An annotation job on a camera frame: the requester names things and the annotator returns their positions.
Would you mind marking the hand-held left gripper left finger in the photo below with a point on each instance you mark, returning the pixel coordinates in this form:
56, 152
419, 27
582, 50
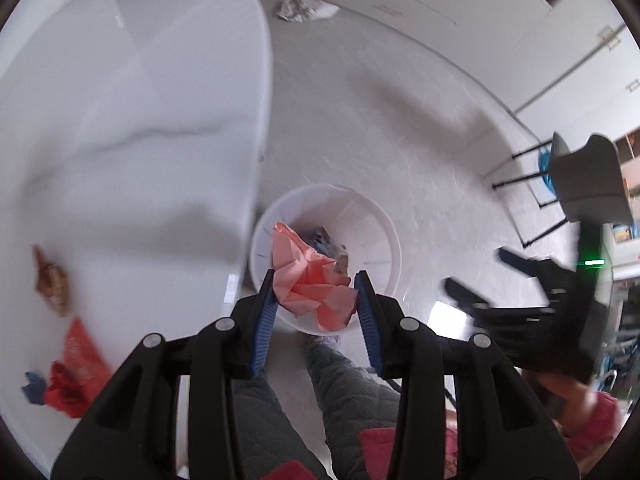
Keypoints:
262, 325

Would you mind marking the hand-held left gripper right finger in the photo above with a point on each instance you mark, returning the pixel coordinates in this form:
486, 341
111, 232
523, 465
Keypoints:
370, 325

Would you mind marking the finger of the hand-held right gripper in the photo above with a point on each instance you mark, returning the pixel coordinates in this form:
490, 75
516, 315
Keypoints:
515, 259
465, 296

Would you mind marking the pink paper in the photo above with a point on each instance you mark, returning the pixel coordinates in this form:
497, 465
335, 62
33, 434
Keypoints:
300, 270

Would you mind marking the white plastic bin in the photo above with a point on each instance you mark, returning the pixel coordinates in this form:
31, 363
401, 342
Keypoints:
370, 230

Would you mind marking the person's right hand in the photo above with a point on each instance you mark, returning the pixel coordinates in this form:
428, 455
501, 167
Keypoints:
565, 392

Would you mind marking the lavender slipper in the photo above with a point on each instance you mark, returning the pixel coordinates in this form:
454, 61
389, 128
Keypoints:
326, 341

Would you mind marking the grey quilted pants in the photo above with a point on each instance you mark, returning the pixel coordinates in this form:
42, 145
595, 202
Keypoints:
350, 390

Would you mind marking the grey chair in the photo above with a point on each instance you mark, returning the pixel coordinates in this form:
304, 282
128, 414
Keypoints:
590, 180

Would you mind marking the pink garment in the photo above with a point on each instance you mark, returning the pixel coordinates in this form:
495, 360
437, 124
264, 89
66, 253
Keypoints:
380, 447

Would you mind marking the wooden shelf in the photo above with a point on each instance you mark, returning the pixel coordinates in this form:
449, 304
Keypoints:
631, 155

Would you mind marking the red snack packet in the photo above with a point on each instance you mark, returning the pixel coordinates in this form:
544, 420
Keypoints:
82, 355

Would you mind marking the gold patterned wrapper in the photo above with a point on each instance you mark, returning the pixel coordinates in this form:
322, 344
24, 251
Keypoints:
59, 292

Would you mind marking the red crumpled paper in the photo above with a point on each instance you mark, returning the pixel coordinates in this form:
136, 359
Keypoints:
60, 390

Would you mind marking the brown snack wrapper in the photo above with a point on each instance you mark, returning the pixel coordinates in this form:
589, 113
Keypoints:
42, 265

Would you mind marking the blue crumpled paper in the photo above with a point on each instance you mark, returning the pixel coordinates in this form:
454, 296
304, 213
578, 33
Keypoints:
34, 385

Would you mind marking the crumpled white plastic bag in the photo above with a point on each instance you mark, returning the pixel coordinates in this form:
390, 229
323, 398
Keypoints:
305, 7

